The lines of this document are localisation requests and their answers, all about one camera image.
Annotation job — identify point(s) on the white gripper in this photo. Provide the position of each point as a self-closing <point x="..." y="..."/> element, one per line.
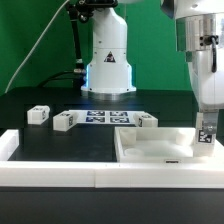
<point x="208" y="86"/>

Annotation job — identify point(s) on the white square tabletop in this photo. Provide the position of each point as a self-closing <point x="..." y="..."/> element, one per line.
<point x="163" y="145"/>

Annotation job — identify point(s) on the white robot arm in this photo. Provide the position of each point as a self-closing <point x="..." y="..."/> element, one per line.
<point x="199" y="34"/>

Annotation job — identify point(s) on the white fiducial marker sheet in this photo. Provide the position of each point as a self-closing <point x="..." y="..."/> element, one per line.
<point x="105" y="117"/>

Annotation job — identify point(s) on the white U-shaped fence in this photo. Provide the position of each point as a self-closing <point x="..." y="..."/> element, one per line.
<point x="102" y="175"/>

